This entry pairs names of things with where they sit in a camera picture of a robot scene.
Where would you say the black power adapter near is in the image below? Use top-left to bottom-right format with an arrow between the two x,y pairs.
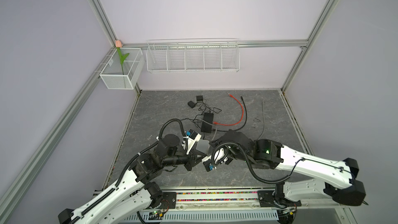
188,101 -> 197,108

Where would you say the black ethernet cable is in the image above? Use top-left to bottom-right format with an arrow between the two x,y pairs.
214,96 -> 248,132

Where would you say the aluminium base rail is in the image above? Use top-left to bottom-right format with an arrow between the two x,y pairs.
82,187 -> 358,224

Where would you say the white mesh box basket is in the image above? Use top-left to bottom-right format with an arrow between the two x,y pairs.
100,48 -> 145,90

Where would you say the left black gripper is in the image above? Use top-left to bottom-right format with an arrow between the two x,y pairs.
163,146 -> 205,171

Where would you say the artificial pink tulip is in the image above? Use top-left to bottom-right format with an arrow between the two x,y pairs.
115,40 -> 130,75

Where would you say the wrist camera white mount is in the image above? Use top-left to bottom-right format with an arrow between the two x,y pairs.
202,156 -> 217,172
182,129 -> 202,155

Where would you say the red ethernet cable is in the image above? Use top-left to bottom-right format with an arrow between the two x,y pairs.
212,93 -> 245,127

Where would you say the black power plug cable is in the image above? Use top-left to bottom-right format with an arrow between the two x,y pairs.
195,101 -> 222,116

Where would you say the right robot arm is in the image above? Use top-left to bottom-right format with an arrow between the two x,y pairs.
203,130 -> 366,207

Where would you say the white network switch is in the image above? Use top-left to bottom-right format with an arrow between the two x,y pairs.
196,140 -> 210,154

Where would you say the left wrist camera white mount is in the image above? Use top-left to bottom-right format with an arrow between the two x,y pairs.
182,129 -> 202,155

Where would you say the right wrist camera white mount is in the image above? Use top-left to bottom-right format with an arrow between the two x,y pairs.
202,156 -> 217,172

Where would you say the black ribbed network switch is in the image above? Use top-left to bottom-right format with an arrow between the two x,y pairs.
201,113 -> 214,133

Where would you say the white wire wall basket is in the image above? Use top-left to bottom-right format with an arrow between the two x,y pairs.
146,38 -> 240,73

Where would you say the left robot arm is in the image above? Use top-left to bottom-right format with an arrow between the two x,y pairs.
58,118 -> 205,224

